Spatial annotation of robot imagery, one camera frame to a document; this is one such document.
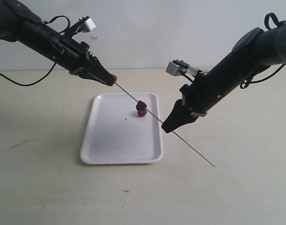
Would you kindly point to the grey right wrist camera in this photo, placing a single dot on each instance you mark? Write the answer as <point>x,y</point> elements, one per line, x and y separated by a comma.
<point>179,67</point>

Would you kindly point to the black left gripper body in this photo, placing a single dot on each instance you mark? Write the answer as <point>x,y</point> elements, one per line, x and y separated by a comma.
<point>73,56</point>

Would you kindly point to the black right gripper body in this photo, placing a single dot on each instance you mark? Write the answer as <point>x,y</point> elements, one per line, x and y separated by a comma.
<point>205,91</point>

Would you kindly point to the white rectangular plastic tray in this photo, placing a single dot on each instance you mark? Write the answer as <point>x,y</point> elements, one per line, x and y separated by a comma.
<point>115,134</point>

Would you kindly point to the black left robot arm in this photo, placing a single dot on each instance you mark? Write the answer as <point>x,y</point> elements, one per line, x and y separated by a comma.
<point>19,23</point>

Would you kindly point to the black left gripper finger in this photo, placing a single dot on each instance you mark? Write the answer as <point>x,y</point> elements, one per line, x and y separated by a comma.
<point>95,65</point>
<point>102,77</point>

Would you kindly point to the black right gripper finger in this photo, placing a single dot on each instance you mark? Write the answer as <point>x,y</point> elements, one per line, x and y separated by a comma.
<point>178,119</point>
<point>176,108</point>

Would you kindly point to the thin metal skewer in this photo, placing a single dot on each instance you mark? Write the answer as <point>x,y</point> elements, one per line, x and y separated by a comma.
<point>176,134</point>

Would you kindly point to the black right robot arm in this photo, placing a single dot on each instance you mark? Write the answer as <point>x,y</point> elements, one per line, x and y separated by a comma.
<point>254,53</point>

